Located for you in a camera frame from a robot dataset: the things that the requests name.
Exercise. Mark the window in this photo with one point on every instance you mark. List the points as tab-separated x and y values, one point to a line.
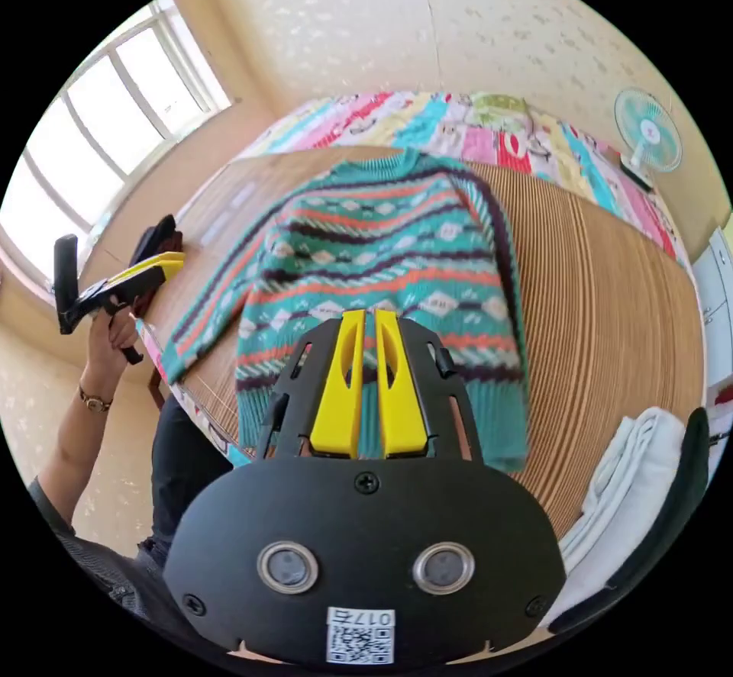
86	133

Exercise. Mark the white and black pile of clothes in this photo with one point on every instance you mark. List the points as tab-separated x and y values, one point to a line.
624	488

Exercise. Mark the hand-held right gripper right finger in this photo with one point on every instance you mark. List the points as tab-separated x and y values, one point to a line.
403	402

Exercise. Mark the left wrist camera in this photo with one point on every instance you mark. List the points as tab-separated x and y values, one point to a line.
65	267

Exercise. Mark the bed with woven mat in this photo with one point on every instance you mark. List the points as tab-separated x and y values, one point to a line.
601	316

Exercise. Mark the person's left hand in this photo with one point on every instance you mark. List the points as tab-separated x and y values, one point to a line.
109	342

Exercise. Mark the green patterned sweater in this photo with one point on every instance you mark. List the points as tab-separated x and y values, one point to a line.
372	242

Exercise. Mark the person's left forearm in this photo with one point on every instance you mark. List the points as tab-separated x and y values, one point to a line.
71	448

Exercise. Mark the person's body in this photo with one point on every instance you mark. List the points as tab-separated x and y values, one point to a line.
183	471

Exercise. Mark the teal electric fan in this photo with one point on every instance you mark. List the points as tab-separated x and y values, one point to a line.
647	127

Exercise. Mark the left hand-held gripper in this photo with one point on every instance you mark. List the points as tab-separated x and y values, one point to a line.
100	302

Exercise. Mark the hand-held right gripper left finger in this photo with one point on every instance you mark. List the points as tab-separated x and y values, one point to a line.
339	396

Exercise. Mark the white cupboard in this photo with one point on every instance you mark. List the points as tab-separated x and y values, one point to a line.
716	299

